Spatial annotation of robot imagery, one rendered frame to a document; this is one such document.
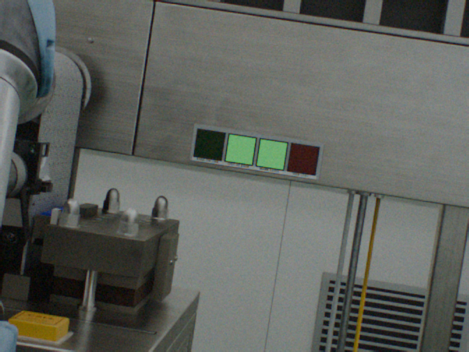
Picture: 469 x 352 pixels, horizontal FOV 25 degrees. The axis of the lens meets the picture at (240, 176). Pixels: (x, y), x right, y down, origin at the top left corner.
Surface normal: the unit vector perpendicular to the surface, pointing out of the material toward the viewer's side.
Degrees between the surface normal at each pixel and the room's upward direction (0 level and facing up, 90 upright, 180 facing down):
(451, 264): 90
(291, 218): 90
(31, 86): 112
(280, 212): 90
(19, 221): 123
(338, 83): 90
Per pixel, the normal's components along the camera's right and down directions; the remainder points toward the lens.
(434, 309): -0.08, 0.04
